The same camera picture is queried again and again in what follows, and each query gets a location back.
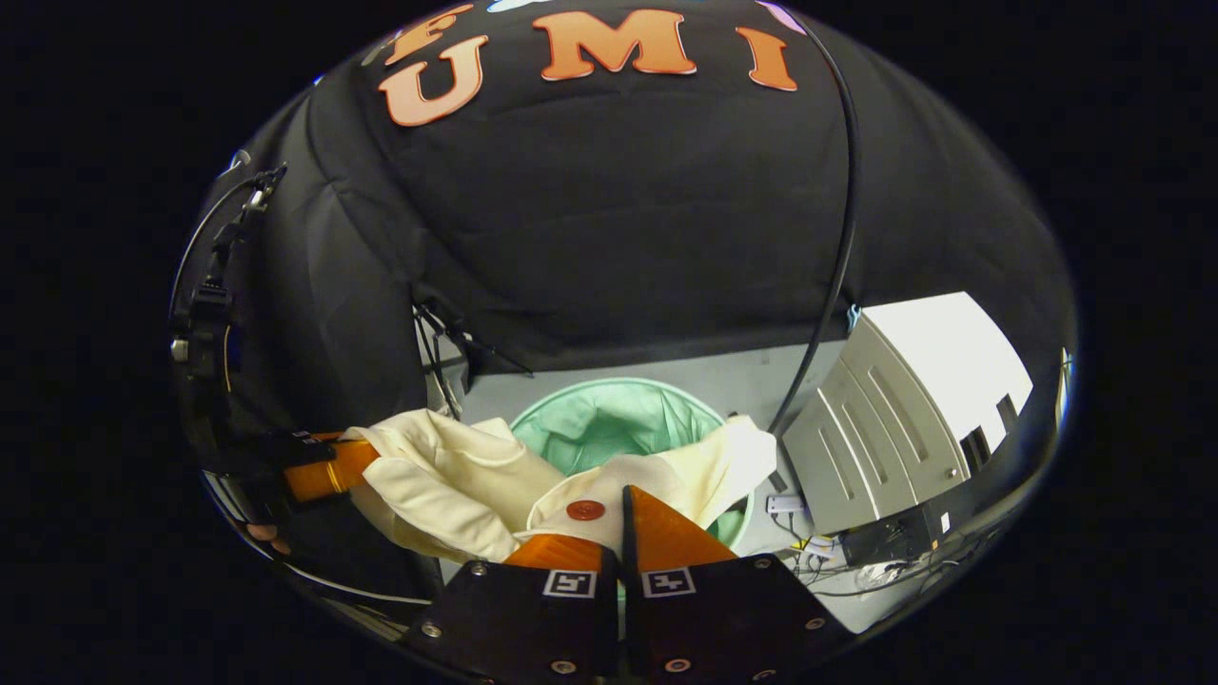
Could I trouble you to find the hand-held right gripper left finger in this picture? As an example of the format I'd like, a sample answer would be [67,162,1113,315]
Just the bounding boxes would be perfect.
[404,533,624,684]

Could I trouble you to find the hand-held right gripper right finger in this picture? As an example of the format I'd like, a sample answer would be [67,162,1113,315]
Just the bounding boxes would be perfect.
[621,483,855,685]

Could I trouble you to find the cream button-up shirt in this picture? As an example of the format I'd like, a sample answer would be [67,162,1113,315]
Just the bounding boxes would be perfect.
[338,409,779,564]

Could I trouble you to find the green laundry hamper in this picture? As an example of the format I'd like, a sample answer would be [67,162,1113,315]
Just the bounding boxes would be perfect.
[509,378,757,553]

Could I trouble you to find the black clothes rack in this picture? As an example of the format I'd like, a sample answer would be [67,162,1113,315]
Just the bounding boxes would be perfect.
[766,5,860,439]

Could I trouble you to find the black electronics box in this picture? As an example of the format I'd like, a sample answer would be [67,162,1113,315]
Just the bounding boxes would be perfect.
[842,509,945,569]

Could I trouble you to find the white cabinet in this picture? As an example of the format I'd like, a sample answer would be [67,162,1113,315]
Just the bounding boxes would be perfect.
[780,290,1035,536]

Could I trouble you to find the black backdrop cloth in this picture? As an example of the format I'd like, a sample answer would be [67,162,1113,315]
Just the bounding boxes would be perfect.
[176,0,1076,448]

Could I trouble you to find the black cable with connector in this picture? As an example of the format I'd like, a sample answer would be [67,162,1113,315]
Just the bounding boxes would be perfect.
[169,164,288,315]

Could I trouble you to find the thin black cords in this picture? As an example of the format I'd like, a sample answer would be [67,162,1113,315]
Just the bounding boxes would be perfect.
[412,300,534,420]

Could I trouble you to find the tangle of cables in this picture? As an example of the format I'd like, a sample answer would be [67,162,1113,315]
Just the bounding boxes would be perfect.
[780,531,995,602]

